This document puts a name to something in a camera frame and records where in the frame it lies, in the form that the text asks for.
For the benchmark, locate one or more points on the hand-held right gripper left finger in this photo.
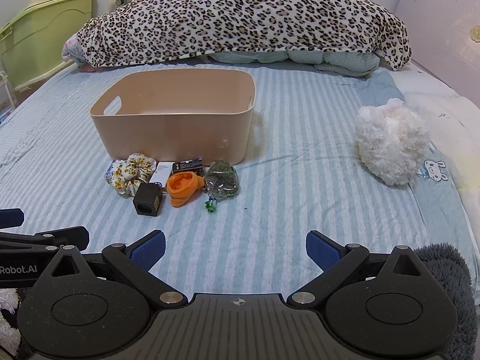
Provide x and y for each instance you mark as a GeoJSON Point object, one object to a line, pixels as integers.
{"type": "Point", "coordinates": [150, 250]}

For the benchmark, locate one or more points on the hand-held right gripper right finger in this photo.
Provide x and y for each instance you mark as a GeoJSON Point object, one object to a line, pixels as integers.
{"type": "Point", "coordinates": [321, 250]}

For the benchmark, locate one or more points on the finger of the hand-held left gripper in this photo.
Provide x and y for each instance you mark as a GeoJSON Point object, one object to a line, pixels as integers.
{"type": "Point", "coordinates": [63, 235]}
{"type": "Point", "coordinates": [10, 218]}

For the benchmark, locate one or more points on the black and white fluffy cloth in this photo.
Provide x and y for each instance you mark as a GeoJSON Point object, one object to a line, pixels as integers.
{"type": "Point", "coordinates": [8, 318]}

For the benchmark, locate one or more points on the black cube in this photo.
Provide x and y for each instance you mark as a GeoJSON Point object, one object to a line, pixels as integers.
{"type": "Point", "coordinates": [147, 200]}

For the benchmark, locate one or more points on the blue striped bed sheet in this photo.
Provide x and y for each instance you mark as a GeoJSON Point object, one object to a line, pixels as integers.
{"type": "Point", "coordinates": [285, 202]}

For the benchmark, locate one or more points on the orange cloth item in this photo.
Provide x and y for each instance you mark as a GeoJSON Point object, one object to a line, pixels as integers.
{"type": "Point", "coordinates": [182, 189]}

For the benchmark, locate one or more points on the small green charm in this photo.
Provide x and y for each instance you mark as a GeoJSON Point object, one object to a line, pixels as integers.
{"type": "Point", "coordinates": [210, 205]}

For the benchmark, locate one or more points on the small white box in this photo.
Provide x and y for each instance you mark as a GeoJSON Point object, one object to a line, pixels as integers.
{"type": "Point", "coordinates": [160, 175]}

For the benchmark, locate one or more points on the blue floral scrunchie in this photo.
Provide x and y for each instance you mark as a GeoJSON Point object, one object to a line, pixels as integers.
{"type": "Point", "coordinates": [110, 172]}

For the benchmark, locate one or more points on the yellow floral scrunchie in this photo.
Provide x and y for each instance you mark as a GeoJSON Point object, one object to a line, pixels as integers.
{"type": "Point", "coordinates": [129, 172]}

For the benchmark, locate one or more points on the small black box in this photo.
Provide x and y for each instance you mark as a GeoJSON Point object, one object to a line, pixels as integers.
{"type": "Point", "coordinates": [187, 167]}

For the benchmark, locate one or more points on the bag of green beads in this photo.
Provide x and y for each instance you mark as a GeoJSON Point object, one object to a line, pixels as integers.
{"type": "Point", "coordinates": [222, 180]}

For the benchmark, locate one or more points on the beige plastic storage basket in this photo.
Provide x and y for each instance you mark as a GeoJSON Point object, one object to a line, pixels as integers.
{"type": "Point", "coordinates": [168, 135]}

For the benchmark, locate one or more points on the rabbit print blue blanket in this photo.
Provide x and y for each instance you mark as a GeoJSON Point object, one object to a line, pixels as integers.
{"type": "Point", "coordinates": [435, 195]}

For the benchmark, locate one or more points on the white rack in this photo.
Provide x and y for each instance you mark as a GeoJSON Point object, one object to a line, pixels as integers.
{"type": "Point", "coordinates": [8, 90]}

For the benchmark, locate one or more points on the white fluffy plush toy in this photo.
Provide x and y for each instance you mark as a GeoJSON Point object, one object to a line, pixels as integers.
{"type": "Point", "coordinates": [392, 142]}

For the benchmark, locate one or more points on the grey fluffy cloth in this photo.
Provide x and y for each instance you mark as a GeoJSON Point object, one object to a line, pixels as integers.
{"type": "Point", "coordinates": [455, 270]}

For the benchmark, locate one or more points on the pink floral quilt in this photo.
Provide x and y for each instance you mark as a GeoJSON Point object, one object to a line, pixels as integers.
{"type": "Point", "coordinates": [73, 54]}

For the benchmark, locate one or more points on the green plastic storage box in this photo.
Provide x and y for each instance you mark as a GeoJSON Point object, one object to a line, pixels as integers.
{"type": "Point", "coordinates": [41, 37]}

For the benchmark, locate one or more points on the white pillow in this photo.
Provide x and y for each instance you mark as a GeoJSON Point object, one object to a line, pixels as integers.
{"type": "Point", "coordinates": [453, 120]}

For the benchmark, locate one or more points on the green checked quilt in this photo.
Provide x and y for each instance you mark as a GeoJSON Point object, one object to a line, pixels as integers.
{"type": "Point", "coordinates": [330, 62]}

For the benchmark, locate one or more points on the pink headboard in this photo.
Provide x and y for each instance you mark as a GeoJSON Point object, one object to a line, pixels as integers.
{"type": "Point", "coordinates": [435, 37]}

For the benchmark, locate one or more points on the leopard print blanket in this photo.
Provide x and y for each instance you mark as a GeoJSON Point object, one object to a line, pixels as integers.
{"type": "Point", "coordinates": [243, 11]}

